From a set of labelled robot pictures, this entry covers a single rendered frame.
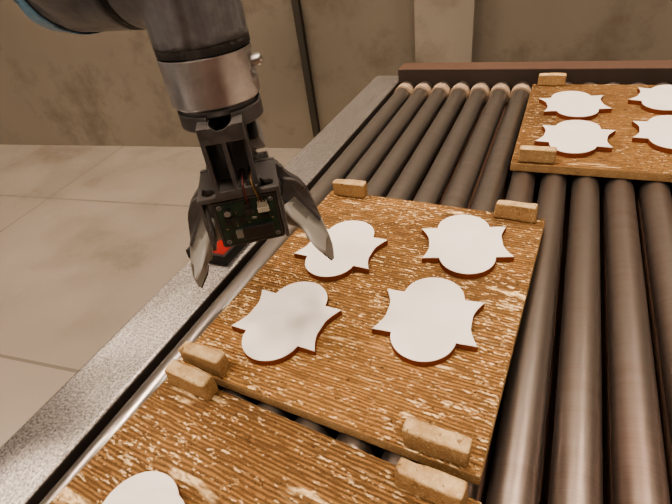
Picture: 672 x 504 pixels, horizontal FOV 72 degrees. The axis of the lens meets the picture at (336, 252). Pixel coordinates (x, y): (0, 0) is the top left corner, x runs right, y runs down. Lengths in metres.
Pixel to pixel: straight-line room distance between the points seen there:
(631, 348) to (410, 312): 0.24
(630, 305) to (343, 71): 2.58
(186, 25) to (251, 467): 0.37
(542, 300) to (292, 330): 0.31
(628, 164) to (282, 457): 0.71
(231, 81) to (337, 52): 2.64
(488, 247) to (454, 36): 2.18
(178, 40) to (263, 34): 2.78
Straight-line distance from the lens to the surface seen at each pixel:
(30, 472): 0.61
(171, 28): 0.38
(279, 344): 0.55
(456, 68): 1.35
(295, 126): 3.28
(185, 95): 0.39
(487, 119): 1.10
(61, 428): 0.63
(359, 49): 2.97
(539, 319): 0.60
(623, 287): 0.67
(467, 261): 0.63
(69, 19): 0.46
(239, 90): 0.39
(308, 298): 0.59
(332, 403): 0.49
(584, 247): 0.72
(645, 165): 0.92
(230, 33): 0.39
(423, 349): 0.52
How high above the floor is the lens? 1.34
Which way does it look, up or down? 37 degrees down
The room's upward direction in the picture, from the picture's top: 9 degrees counter-clockwise
